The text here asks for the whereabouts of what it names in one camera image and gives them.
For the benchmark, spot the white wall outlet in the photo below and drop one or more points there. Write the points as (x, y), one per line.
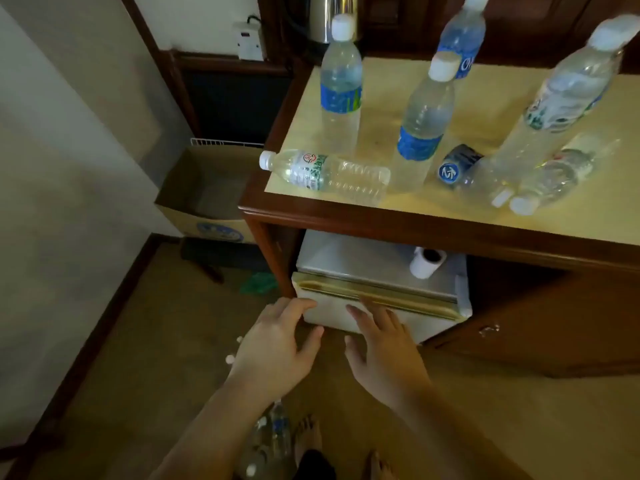
(250, 42)

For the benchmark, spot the white mini fridge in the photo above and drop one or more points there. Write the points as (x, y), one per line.
(360, 259)

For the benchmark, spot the person's right foot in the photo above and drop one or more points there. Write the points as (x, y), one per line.
(377, 467)

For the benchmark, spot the person's left hand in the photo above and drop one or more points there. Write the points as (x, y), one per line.
(270, 354)

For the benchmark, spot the person's right hand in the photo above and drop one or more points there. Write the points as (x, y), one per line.
(390, 364)

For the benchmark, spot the cardboard box with blue print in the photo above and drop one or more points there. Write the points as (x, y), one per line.
(200, 219)

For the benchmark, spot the group of bottles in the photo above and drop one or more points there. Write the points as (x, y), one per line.
(280, 429)

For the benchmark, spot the wooden table with yellow top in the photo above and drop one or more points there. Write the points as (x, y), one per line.
(380, 109)

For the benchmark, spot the cluster of assorted water bottles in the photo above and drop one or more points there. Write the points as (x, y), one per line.
(342, 94)

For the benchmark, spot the person's right forearm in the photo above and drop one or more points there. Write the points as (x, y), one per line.
(450, 444)

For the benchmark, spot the person's foot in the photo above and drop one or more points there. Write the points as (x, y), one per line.
(377, 467)
(306, 439)

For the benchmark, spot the person's left forearm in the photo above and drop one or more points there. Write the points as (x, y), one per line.
(210, 439)

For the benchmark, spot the dark wooden baseboard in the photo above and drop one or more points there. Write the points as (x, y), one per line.
(90, 344)

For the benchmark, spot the white paper towel roll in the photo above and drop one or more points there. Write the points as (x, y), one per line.
(420, 268)

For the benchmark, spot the green plastic bag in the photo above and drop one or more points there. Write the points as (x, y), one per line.
(259, 284)

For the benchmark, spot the person's left foot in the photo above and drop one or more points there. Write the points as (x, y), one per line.
(306, 439)

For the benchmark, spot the stainless steel kettle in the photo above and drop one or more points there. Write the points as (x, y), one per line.
(325, 19)

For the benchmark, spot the person's black trousers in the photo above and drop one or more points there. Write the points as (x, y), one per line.
(314, 469)

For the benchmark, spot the wooden chair with dark cushion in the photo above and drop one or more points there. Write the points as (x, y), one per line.
(235, 109)

